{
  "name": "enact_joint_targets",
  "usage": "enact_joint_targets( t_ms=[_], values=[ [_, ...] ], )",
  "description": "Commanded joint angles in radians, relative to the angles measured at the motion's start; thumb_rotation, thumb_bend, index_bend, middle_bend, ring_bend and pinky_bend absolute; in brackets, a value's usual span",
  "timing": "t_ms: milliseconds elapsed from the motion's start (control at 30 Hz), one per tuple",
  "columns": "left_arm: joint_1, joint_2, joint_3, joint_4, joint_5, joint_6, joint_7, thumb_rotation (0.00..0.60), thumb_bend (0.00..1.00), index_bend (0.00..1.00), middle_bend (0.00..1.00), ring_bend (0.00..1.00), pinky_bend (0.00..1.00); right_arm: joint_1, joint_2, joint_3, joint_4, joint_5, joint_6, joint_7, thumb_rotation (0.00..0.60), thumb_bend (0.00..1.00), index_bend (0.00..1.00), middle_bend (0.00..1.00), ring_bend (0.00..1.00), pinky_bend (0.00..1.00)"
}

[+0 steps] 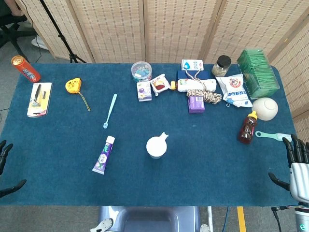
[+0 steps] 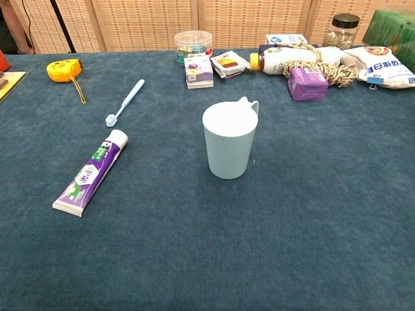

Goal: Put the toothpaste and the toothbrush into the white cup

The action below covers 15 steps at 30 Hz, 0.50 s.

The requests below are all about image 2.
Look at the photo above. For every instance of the light blue small stick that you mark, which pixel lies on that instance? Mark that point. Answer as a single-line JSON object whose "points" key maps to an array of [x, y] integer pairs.
{"points": [[129, 98]]}

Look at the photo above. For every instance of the purple white toothpaste tube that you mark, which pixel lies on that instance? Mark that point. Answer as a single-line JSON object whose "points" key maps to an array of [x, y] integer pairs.
{"points": [[94, 168]]}

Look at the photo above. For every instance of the white plastic measuring cup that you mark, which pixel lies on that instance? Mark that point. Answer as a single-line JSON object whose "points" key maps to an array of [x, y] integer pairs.
{"points": [[228, 145]]}

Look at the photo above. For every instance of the small purple white carton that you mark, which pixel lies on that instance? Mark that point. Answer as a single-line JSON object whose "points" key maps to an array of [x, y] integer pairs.
{"points": [[198, 74]]}

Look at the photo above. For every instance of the blue tablecloth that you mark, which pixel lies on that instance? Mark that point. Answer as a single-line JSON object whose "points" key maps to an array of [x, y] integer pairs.
{"points": [[207, 243]]}

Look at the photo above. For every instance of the cake snack packet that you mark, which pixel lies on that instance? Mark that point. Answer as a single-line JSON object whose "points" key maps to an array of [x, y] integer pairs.
{"points": [[228, 63]]}

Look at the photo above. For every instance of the clear round tub of clips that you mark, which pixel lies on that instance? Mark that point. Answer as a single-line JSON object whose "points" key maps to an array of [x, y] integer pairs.
{"points": [[193, 43]]}

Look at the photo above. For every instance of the white bottle yellow cap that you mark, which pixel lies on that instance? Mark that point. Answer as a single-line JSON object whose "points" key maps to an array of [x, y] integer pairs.
{"points": [[279, 60]]}

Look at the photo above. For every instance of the purple wrapped box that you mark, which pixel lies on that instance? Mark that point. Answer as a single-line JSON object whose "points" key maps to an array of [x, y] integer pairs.
{"points": [[308, 85]]}

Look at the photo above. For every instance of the white blue milk carton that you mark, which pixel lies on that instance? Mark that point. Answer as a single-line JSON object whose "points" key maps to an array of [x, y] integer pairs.
{"points": [[285, 39]]}

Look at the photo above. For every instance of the bamboo folding screen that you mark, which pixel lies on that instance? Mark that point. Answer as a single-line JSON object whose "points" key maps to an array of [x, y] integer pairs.
{"points": [[146, 22]]}

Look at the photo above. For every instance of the yellow tape measure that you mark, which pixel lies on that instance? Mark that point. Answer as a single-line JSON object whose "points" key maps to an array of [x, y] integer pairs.
{"points": [[63, 69]]}

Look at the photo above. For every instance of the small binder clip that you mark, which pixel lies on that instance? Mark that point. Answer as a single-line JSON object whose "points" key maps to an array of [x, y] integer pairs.
{"points": [[373, 86]]}

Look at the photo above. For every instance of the glass jar black lid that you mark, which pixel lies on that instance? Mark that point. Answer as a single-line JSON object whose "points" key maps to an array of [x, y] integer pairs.
{"points": [[343, 34]]}

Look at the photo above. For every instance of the black tripod stand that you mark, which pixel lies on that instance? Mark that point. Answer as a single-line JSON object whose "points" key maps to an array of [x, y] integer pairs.
{"points": [[63, 26]]}

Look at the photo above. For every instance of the white snack bag blue text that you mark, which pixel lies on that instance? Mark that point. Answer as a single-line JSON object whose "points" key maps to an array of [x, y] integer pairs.
{"points": [[382, 66]]}

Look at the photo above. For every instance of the razor in yellow blister pack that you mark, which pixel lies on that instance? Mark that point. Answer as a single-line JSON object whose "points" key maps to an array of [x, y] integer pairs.
{"points": [[9, 82]]}

